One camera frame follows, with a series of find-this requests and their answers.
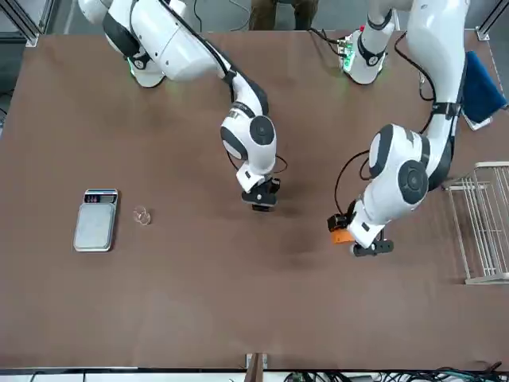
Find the clear measuring cup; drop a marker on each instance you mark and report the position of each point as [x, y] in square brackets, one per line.
[142, 215]

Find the aluminium frame post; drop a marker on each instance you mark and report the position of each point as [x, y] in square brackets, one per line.
[256, 368]

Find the white electronic scale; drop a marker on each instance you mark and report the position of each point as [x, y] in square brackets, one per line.
[95, 227]

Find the blue cloth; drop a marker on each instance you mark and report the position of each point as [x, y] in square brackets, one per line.
[479, 87]

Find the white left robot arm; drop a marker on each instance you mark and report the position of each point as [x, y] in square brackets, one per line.
[401, 175]

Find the white flat board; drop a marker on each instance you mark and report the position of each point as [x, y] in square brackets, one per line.
[477, 124]

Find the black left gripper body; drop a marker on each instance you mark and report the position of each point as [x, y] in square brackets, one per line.
[351, 211]

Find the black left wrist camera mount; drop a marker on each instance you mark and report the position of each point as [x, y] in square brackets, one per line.
[374, 247]

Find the green circuit board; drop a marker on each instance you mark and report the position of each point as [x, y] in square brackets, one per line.
[345, 51]

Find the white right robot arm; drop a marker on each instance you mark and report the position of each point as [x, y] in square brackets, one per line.
[175, 47]

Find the aluminium frame corner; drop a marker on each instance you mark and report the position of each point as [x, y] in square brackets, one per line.
[483, 33]
[32, 40]

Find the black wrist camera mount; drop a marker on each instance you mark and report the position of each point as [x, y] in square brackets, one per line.
[260, 199]
[374, 247]

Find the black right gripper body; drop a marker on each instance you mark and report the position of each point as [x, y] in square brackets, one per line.
[270, 185]

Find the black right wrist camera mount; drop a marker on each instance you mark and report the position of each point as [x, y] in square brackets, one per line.
[260, 199]

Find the person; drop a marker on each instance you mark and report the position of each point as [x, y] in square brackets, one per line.
[278, 12]

